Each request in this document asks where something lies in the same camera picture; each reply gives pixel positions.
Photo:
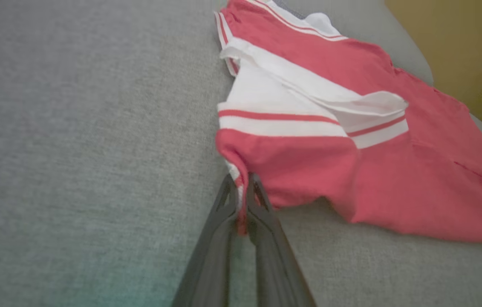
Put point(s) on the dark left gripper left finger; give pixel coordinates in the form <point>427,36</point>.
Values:
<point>211,264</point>

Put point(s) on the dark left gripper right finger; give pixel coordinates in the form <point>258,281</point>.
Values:
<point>272,264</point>

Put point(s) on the red and white shorts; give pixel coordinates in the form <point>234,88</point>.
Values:
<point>309,170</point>

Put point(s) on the grey fabric sofa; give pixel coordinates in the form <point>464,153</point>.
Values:
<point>74,149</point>

